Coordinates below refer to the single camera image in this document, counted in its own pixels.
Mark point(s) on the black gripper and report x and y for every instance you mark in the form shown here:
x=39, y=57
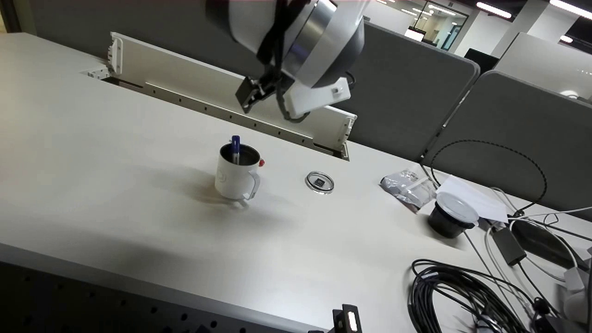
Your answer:
x=253, y=93

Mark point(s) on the blue capped marker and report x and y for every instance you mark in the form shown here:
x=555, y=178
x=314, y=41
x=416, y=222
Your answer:
x=235, y=144

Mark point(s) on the silver pen with red tip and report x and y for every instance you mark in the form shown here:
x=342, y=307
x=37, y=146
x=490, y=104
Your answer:
x=261, y=163

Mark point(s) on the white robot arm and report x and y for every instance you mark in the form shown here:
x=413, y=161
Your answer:
x=326, y=43

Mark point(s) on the white metal mug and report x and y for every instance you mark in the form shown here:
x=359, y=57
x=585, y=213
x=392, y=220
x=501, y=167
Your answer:
x=231, y=178

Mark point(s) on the round metal lid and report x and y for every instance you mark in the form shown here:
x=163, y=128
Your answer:
x=318, y=181

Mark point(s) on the long grey partition panel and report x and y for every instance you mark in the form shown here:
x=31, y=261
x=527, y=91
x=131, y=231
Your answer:
x=400, y=93

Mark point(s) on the clear plastic bag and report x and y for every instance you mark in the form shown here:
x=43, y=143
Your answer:
x=407, y=187

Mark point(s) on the black round speaker puck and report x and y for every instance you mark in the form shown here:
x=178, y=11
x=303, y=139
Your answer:
x=446, y=218

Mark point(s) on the dark monitor behind partition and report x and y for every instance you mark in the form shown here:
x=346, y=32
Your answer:
x=481, y=59

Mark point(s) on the white paper sheet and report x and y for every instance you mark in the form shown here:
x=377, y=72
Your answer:
x=477, y=191

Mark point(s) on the grey partition panel rounded corner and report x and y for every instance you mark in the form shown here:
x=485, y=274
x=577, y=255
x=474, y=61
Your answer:
x=524, y=117

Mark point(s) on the black perforated panel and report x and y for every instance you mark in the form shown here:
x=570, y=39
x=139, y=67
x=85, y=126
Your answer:
x=61, y=302

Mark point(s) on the pale grey partition panel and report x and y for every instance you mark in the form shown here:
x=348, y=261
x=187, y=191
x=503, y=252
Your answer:
x=542, y=61

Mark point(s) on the black power adapter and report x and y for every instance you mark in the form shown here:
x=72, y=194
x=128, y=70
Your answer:
x=507, y=244

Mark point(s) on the black oval pad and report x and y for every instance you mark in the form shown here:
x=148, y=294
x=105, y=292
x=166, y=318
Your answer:
x=542, y=241

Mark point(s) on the white wrist mount box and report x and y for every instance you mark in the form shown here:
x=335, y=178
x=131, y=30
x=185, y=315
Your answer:
x=320, y=98

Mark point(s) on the small black camera mount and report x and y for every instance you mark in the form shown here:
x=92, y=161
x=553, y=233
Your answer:
x=348, y=318

